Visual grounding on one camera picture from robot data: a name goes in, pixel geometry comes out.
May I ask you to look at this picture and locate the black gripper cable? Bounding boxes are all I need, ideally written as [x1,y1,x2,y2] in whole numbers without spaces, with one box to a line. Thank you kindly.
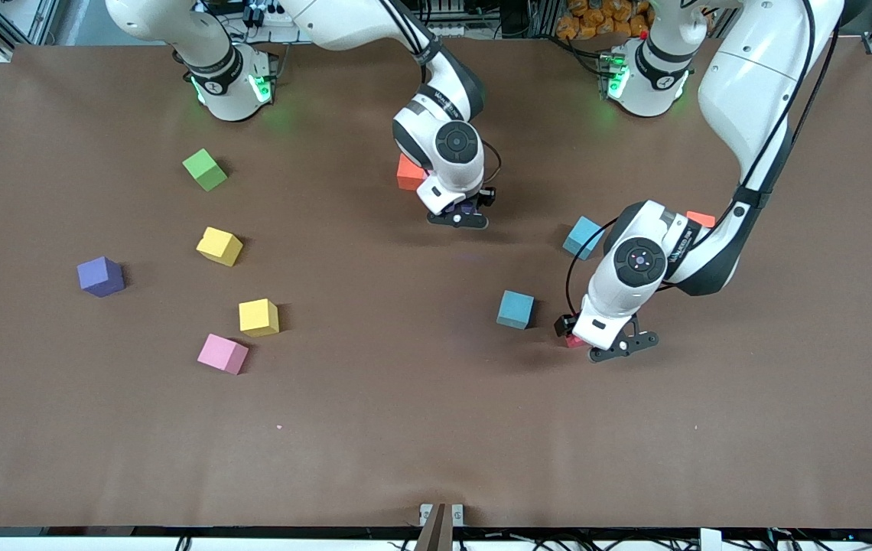
[480,140,503,192]
[565,218,624,316]

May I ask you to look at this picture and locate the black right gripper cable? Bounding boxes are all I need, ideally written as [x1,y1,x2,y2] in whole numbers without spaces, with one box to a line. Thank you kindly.
[480,140,503,192]

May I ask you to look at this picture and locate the green foam cube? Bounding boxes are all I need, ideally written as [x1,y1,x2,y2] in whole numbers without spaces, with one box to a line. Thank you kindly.
[182,148,228,192]

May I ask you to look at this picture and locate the yellow foam cube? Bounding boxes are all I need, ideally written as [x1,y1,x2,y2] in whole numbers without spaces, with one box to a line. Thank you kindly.
[196,227,243,267]
[239,298,281,338]

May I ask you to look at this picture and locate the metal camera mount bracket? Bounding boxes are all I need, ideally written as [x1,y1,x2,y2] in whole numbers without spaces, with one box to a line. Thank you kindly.
[418,502,465,551]

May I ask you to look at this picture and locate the blue foam cube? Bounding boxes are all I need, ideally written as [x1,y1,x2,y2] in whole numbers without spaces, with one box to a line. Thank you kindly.
[496,290,535,330]
[563,216,607,261]

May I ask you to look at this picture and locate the table cover sheet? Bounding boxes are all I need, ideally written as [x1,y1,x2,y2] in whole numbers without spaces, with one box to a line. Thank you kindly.
[0,37,872,530]

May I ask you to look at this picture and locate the pink foam cube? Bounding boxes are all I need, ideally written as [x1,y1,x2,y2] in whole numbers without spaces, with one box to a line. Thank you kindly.
[197,334,249,375]

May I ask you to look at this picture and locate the pile of orange objects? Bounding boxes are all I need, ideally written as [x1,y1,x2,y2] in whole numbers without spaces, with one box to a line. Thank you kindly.
[556,0,652,41]

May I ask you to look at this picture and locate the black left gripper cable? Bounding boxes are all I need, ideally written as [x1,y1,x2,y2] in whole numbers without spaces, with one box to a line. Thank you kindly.
[565,218,624,316]

